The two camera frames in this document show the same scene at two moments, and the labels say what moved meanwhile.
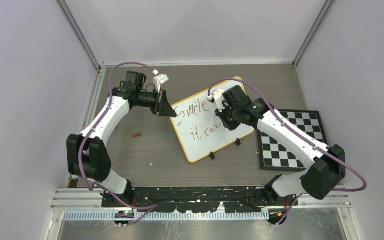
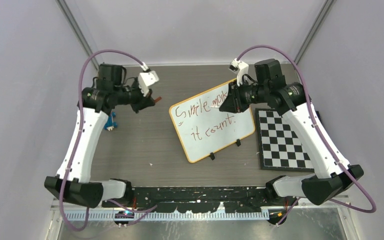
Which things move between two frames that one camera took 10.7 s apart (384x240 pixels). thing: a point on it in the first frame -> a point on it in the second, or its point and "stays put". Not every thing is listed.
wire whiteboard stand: [212, 155] stays put
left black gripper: [163, 107] -> [143, 102]
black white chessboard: [275, 154] stays put
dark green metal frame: [203, 199] stays put
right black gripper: [232, 126] -> [233, 102]
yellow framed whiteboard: [201, 131] stays put
